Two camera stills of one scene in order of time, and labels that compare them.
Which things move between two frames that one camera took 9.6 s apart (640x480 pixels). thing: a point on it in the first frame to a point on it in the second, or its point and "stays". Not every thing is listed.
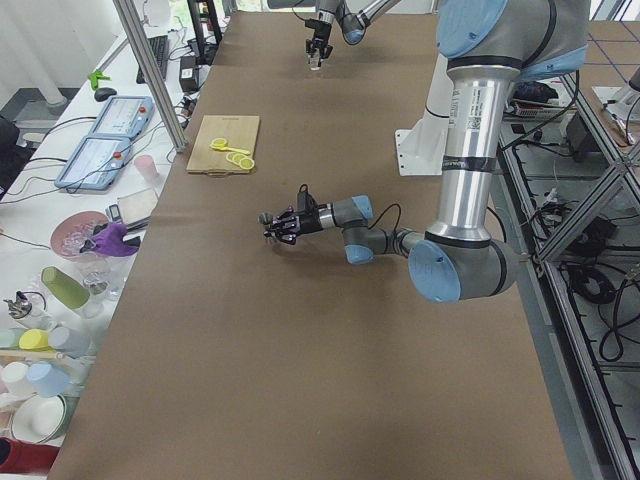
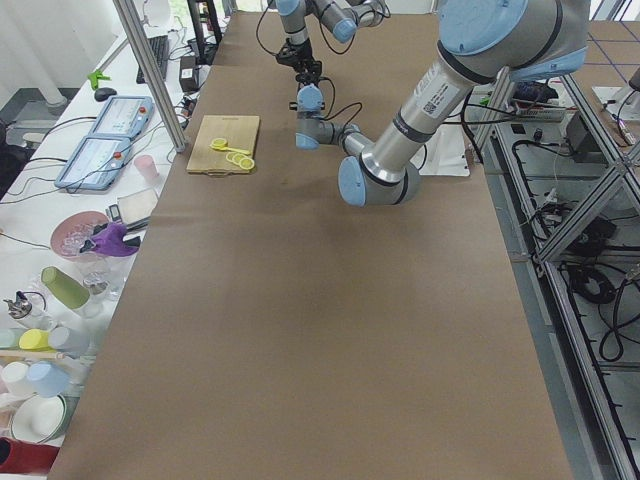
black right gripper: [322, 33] to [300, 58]
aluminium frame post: [155, 80] stays
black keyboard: [160, 46] stays
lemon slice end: [247, 163] stays
